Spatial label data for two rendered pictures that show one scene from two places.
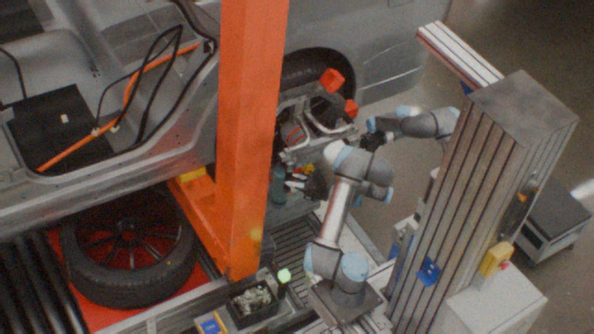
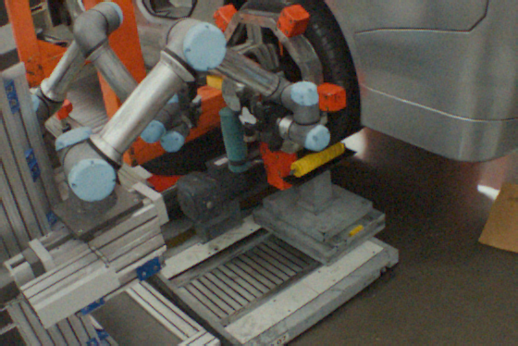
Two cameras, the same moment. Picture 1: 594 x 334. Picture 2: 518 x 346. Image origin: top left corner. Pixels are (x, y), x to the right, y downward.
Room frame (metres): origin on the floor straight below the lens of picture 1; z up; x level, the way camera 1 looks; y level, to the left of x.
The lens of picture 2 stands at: (2.67, -1.94, 1.58)
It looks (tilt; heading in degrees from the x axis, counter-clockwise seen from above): 29 degrees down; 94
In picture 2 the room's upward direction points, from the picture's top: 9 degrees counter-clockwise
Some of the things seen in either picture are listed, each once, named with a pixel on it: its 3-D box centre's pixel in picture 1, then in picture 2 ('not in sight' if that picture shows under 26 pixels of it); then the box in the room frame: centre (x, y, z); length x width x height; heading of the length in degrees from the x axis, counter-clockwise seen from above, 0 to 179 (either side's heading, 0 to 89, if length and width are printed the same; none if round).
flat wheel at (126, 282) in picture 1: (130, 240); (187, 126); (2.14, 0.77, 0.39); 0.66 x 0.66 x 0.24
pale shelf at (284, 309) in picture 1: (243, 316); not in sight; (1.79, 0.15, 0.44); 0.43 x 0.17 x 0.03; 128
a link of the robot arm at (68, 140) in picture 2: not in sight; (78, 154); (2.09, -0.66, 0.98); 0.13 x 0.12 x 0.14; 119
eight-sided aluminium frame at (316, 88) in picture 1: (294, 131); (268, 80); (2.61, 0.05, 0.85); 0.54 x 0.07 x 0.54; 128
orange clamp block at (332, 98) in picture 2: (346, 110); (328, 97); (2.81, -0.19, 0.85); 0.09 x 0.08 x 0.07; 128
